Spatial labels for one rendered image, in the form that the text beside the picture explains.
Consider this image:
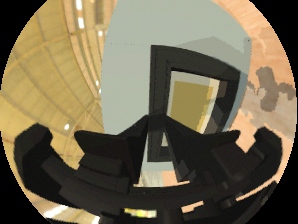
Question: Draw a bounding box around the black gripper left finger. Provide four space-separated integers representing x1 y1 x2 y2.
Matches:
74 115 148 185

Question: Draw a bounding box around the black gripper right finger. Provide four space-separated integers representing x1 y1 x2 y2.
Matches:
165 116 242 184

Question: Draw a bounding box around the dark brown picture frame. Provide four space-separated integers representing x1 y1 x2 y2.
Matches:
146 44 241 163

